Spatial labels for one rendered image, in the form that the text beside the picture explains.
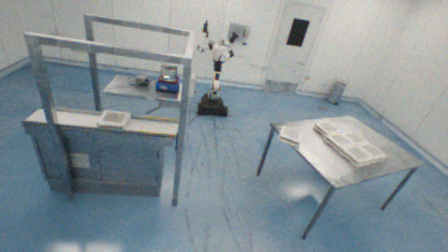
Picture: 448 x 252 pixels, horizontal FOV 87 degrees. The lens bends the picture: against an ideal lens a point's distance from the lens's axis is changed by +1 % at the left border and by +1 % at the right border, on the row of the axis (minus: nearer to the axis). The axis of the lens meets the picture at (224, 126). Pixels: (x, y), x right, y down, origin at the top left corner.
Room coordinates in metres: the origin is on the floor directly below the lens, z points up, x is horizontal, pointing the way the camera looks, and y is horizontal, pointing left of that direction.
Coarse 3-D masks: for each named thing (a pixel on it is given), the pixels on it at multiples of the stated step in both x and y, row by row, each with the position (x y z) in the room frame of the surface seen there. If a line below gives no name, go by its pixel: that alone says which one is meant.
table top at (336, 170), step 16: (272, 128) 2.54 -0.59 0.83; (304, 128) 2.65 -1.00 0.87; (352, 128) 2.93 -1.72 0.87; (368, 128) 3.03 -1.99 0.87; (304, 144) 2.27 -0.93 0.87; (320, 144) 2.34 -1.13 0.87; (384, 144) 2.66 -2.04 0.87; (304, 160) 2.01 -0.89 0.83; (320, 160) 2.03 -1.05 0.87; (336, 160) 2.09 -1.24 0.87; (400, 160) 2.35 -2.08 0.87; (416, 160) 2.43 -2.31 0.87; (336, 176) 1.82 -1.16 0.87; (352, 176) 1.87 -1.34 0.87; (368, 176) 1.92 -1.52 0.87
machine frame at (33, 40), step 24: (120, 24) 2.60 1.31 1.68; (144, 24) 2.64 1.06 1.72; (72, 48) 1.63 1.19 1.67; (96, 48) 1.66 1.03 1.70; (120, 48) 1.69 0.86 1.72; (192, 48) 2.08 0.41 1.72; (96, 72) 2.55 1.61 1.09; (48, 96) 1.59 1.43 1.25; (96, 96) 2.53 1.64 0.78; (48, 120) 1.58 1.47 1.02; (72, 192) 1.61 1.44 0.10
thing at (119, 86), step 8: (112, 80) 1.89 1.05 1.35; (120, 80) 1.93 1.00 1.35; (128, 80) 1.96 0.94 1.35; (152, 80) 2.07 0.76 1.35; (112, 88) 1.74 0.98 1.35; (120, 88) 1.77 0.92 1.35; (128, 88) 1.80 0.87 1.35; (136, 88) 1.83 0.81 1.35; (144, 88) 1.86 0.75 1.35; (152, 88) 1.90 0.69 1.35; (128, 96) 1.70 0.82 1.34; (136, 96) 1.71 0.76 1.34; (144, 96) 1.72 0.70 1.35; (152, 96) 1.75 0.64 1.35; (160, 96) 1.78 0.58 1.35; (168, 96) 1.81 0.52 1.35; (176, 96) 1.84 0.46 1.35
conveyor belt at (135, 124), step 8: (40, 112) 1.80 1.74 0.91; (56, 112) 1.86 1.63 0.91; (64, 112) 1.88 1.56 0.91; (32, 120) 1.66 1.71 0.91; (40, 120) 1.69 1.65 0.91; (64, 120) 1.76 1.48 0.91; (72, 120) 1.78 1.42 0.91; (80, 120) 1.81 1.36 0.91; (88, 120) 1.83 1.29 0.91; (96, 120) 1.86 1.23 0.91; (136, 120) 2.00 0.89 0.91; (144, 120) 2.03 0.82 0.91; (128, 128) 1.84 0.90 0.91; (136, 128) 1.86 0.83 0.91; (144, 128) 1.89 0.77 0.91; (152, 128) 1.92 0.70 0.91; (160, 128) 1.94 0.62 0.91; (168, 128) 1.97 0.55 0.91; (176, 128) 2.01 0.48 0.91
